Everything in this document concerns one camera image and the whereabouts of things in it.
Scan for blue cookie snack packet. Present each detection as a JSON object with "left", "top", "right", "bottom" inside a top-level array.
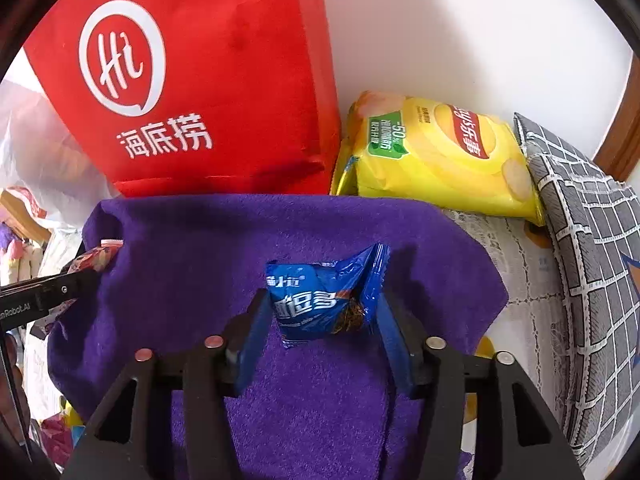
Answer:
[{"left": 265, "top": 243, "right": 390, "bottom": 348}]

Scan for pink striped candy packet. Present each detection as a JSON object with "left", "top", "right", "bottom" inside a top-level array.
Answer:
[{"left": 29, "top": 238, "right": 124, "bottom": 340}]

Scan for purple towel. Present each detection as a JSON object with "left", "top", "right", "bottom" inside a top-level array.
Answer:
[{"left": 48, "top": 195, "right": 509, "bottom": 479}]

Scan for white Miniso plastic bag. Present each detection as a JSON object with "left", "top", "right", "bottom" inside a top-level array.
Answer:
[{"left": 1, "top": 81, "right": 119, "bottom": 229}]

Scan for yellow potato chips bag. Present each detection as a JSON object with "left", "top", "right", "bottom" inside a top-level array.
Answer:
[{"left": 331, "top": 91, "right": 544, "bottom": 226}]

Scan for grey checked star cushion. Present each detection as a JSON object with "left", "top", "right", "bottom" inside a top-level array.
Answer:
[{"left": 513, "top": 114, "right": 639, "bottom": 466}]

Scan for red paper shopping bag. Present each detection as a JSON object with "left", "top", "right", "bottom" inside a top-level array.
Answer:
[{"left": 25, "top": 0, "right": 341, "bottom": 197}]

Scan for brown wooden door frame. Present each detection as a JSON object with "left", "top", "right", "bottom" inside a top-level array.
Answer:
[{"left": 594, "top": 55, "right": 640, "bottom": 181}]

